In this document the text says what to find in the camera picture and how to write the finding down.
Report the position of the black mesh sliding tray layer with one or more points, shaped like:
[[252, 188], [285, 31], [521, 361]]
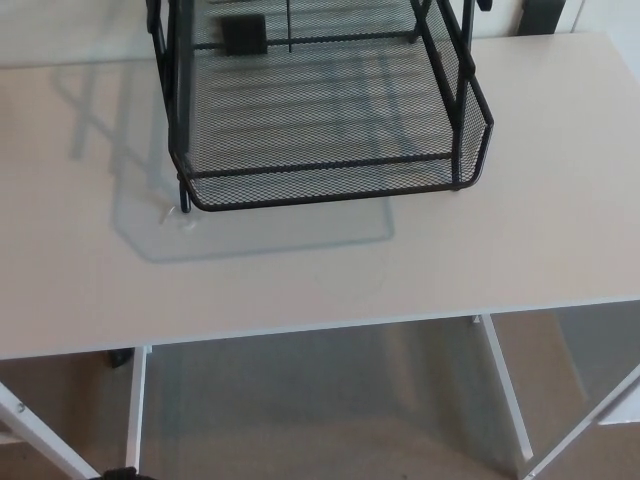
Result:
[[325, 120]]

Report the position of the black metal file tray frame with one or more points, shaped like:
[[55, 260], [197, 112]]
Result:
[[167, 75]]

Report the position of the small black floor object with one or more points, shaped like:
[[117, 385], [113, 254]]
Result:
[[121, 359]]

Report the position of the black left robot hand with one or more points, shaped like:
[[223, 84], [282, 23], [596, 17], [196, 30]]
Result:
[[120, 474]]

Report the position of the dark box behind table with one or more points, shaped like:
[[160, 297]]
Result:
[[542, 15]]

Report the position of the black square label plate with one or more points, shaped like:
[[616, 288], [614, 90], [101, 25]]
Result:
[[244, 34]]

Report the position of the white table leg frame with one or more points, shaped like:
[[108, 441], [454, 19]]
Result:
[[500, 380], [136, 410]]

